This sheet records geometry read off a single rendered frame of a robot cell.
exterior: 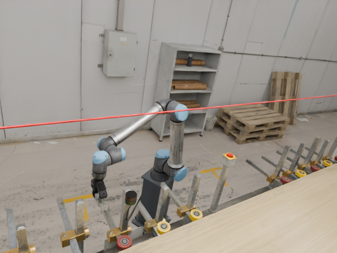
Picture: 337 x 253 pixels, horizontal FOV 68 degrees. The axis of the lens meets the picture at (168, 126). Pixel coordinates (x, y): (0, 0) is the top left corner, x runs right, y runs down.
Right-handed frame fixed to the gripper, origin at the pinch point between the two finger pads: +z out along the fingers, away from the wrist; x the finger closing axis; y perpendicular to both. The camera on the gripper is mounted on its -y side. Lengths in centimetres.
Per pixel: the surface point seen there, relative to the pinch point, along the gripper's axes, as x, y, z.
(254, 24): -354, 216, -111
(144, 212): -24.4, -20.1, 0.4
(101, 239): -16, 31, 84
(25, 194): 39, 118, 86
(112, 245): 0.8, -29.4, 8.7
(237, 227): -69, -61, -9
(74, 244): 24.3, -37.4, -14.5
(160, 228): -22.7, -42.1, -9.1
